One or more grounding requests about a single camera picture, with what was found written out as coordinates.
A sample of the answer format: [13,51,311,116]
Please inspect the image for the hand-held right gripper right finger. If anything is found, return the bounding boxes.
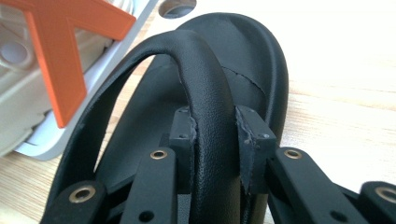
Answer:
[234,105,278,196]

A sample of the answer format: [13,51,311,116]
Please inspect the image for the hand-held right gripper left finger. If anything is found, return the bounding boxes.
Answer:
[169,106,199,194]

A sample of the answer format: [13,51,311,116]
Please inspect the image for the white shoe rack orange posts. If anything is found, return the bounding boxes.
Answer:
[0,0,161,161]

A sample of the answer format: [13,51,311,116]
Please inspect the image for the beige clog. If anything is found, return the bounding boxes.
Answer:
[0,5,108,157]

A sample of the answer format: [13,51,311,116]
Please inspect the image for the black flip-flop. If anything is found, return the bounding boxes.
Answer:
[40,12,290,224]

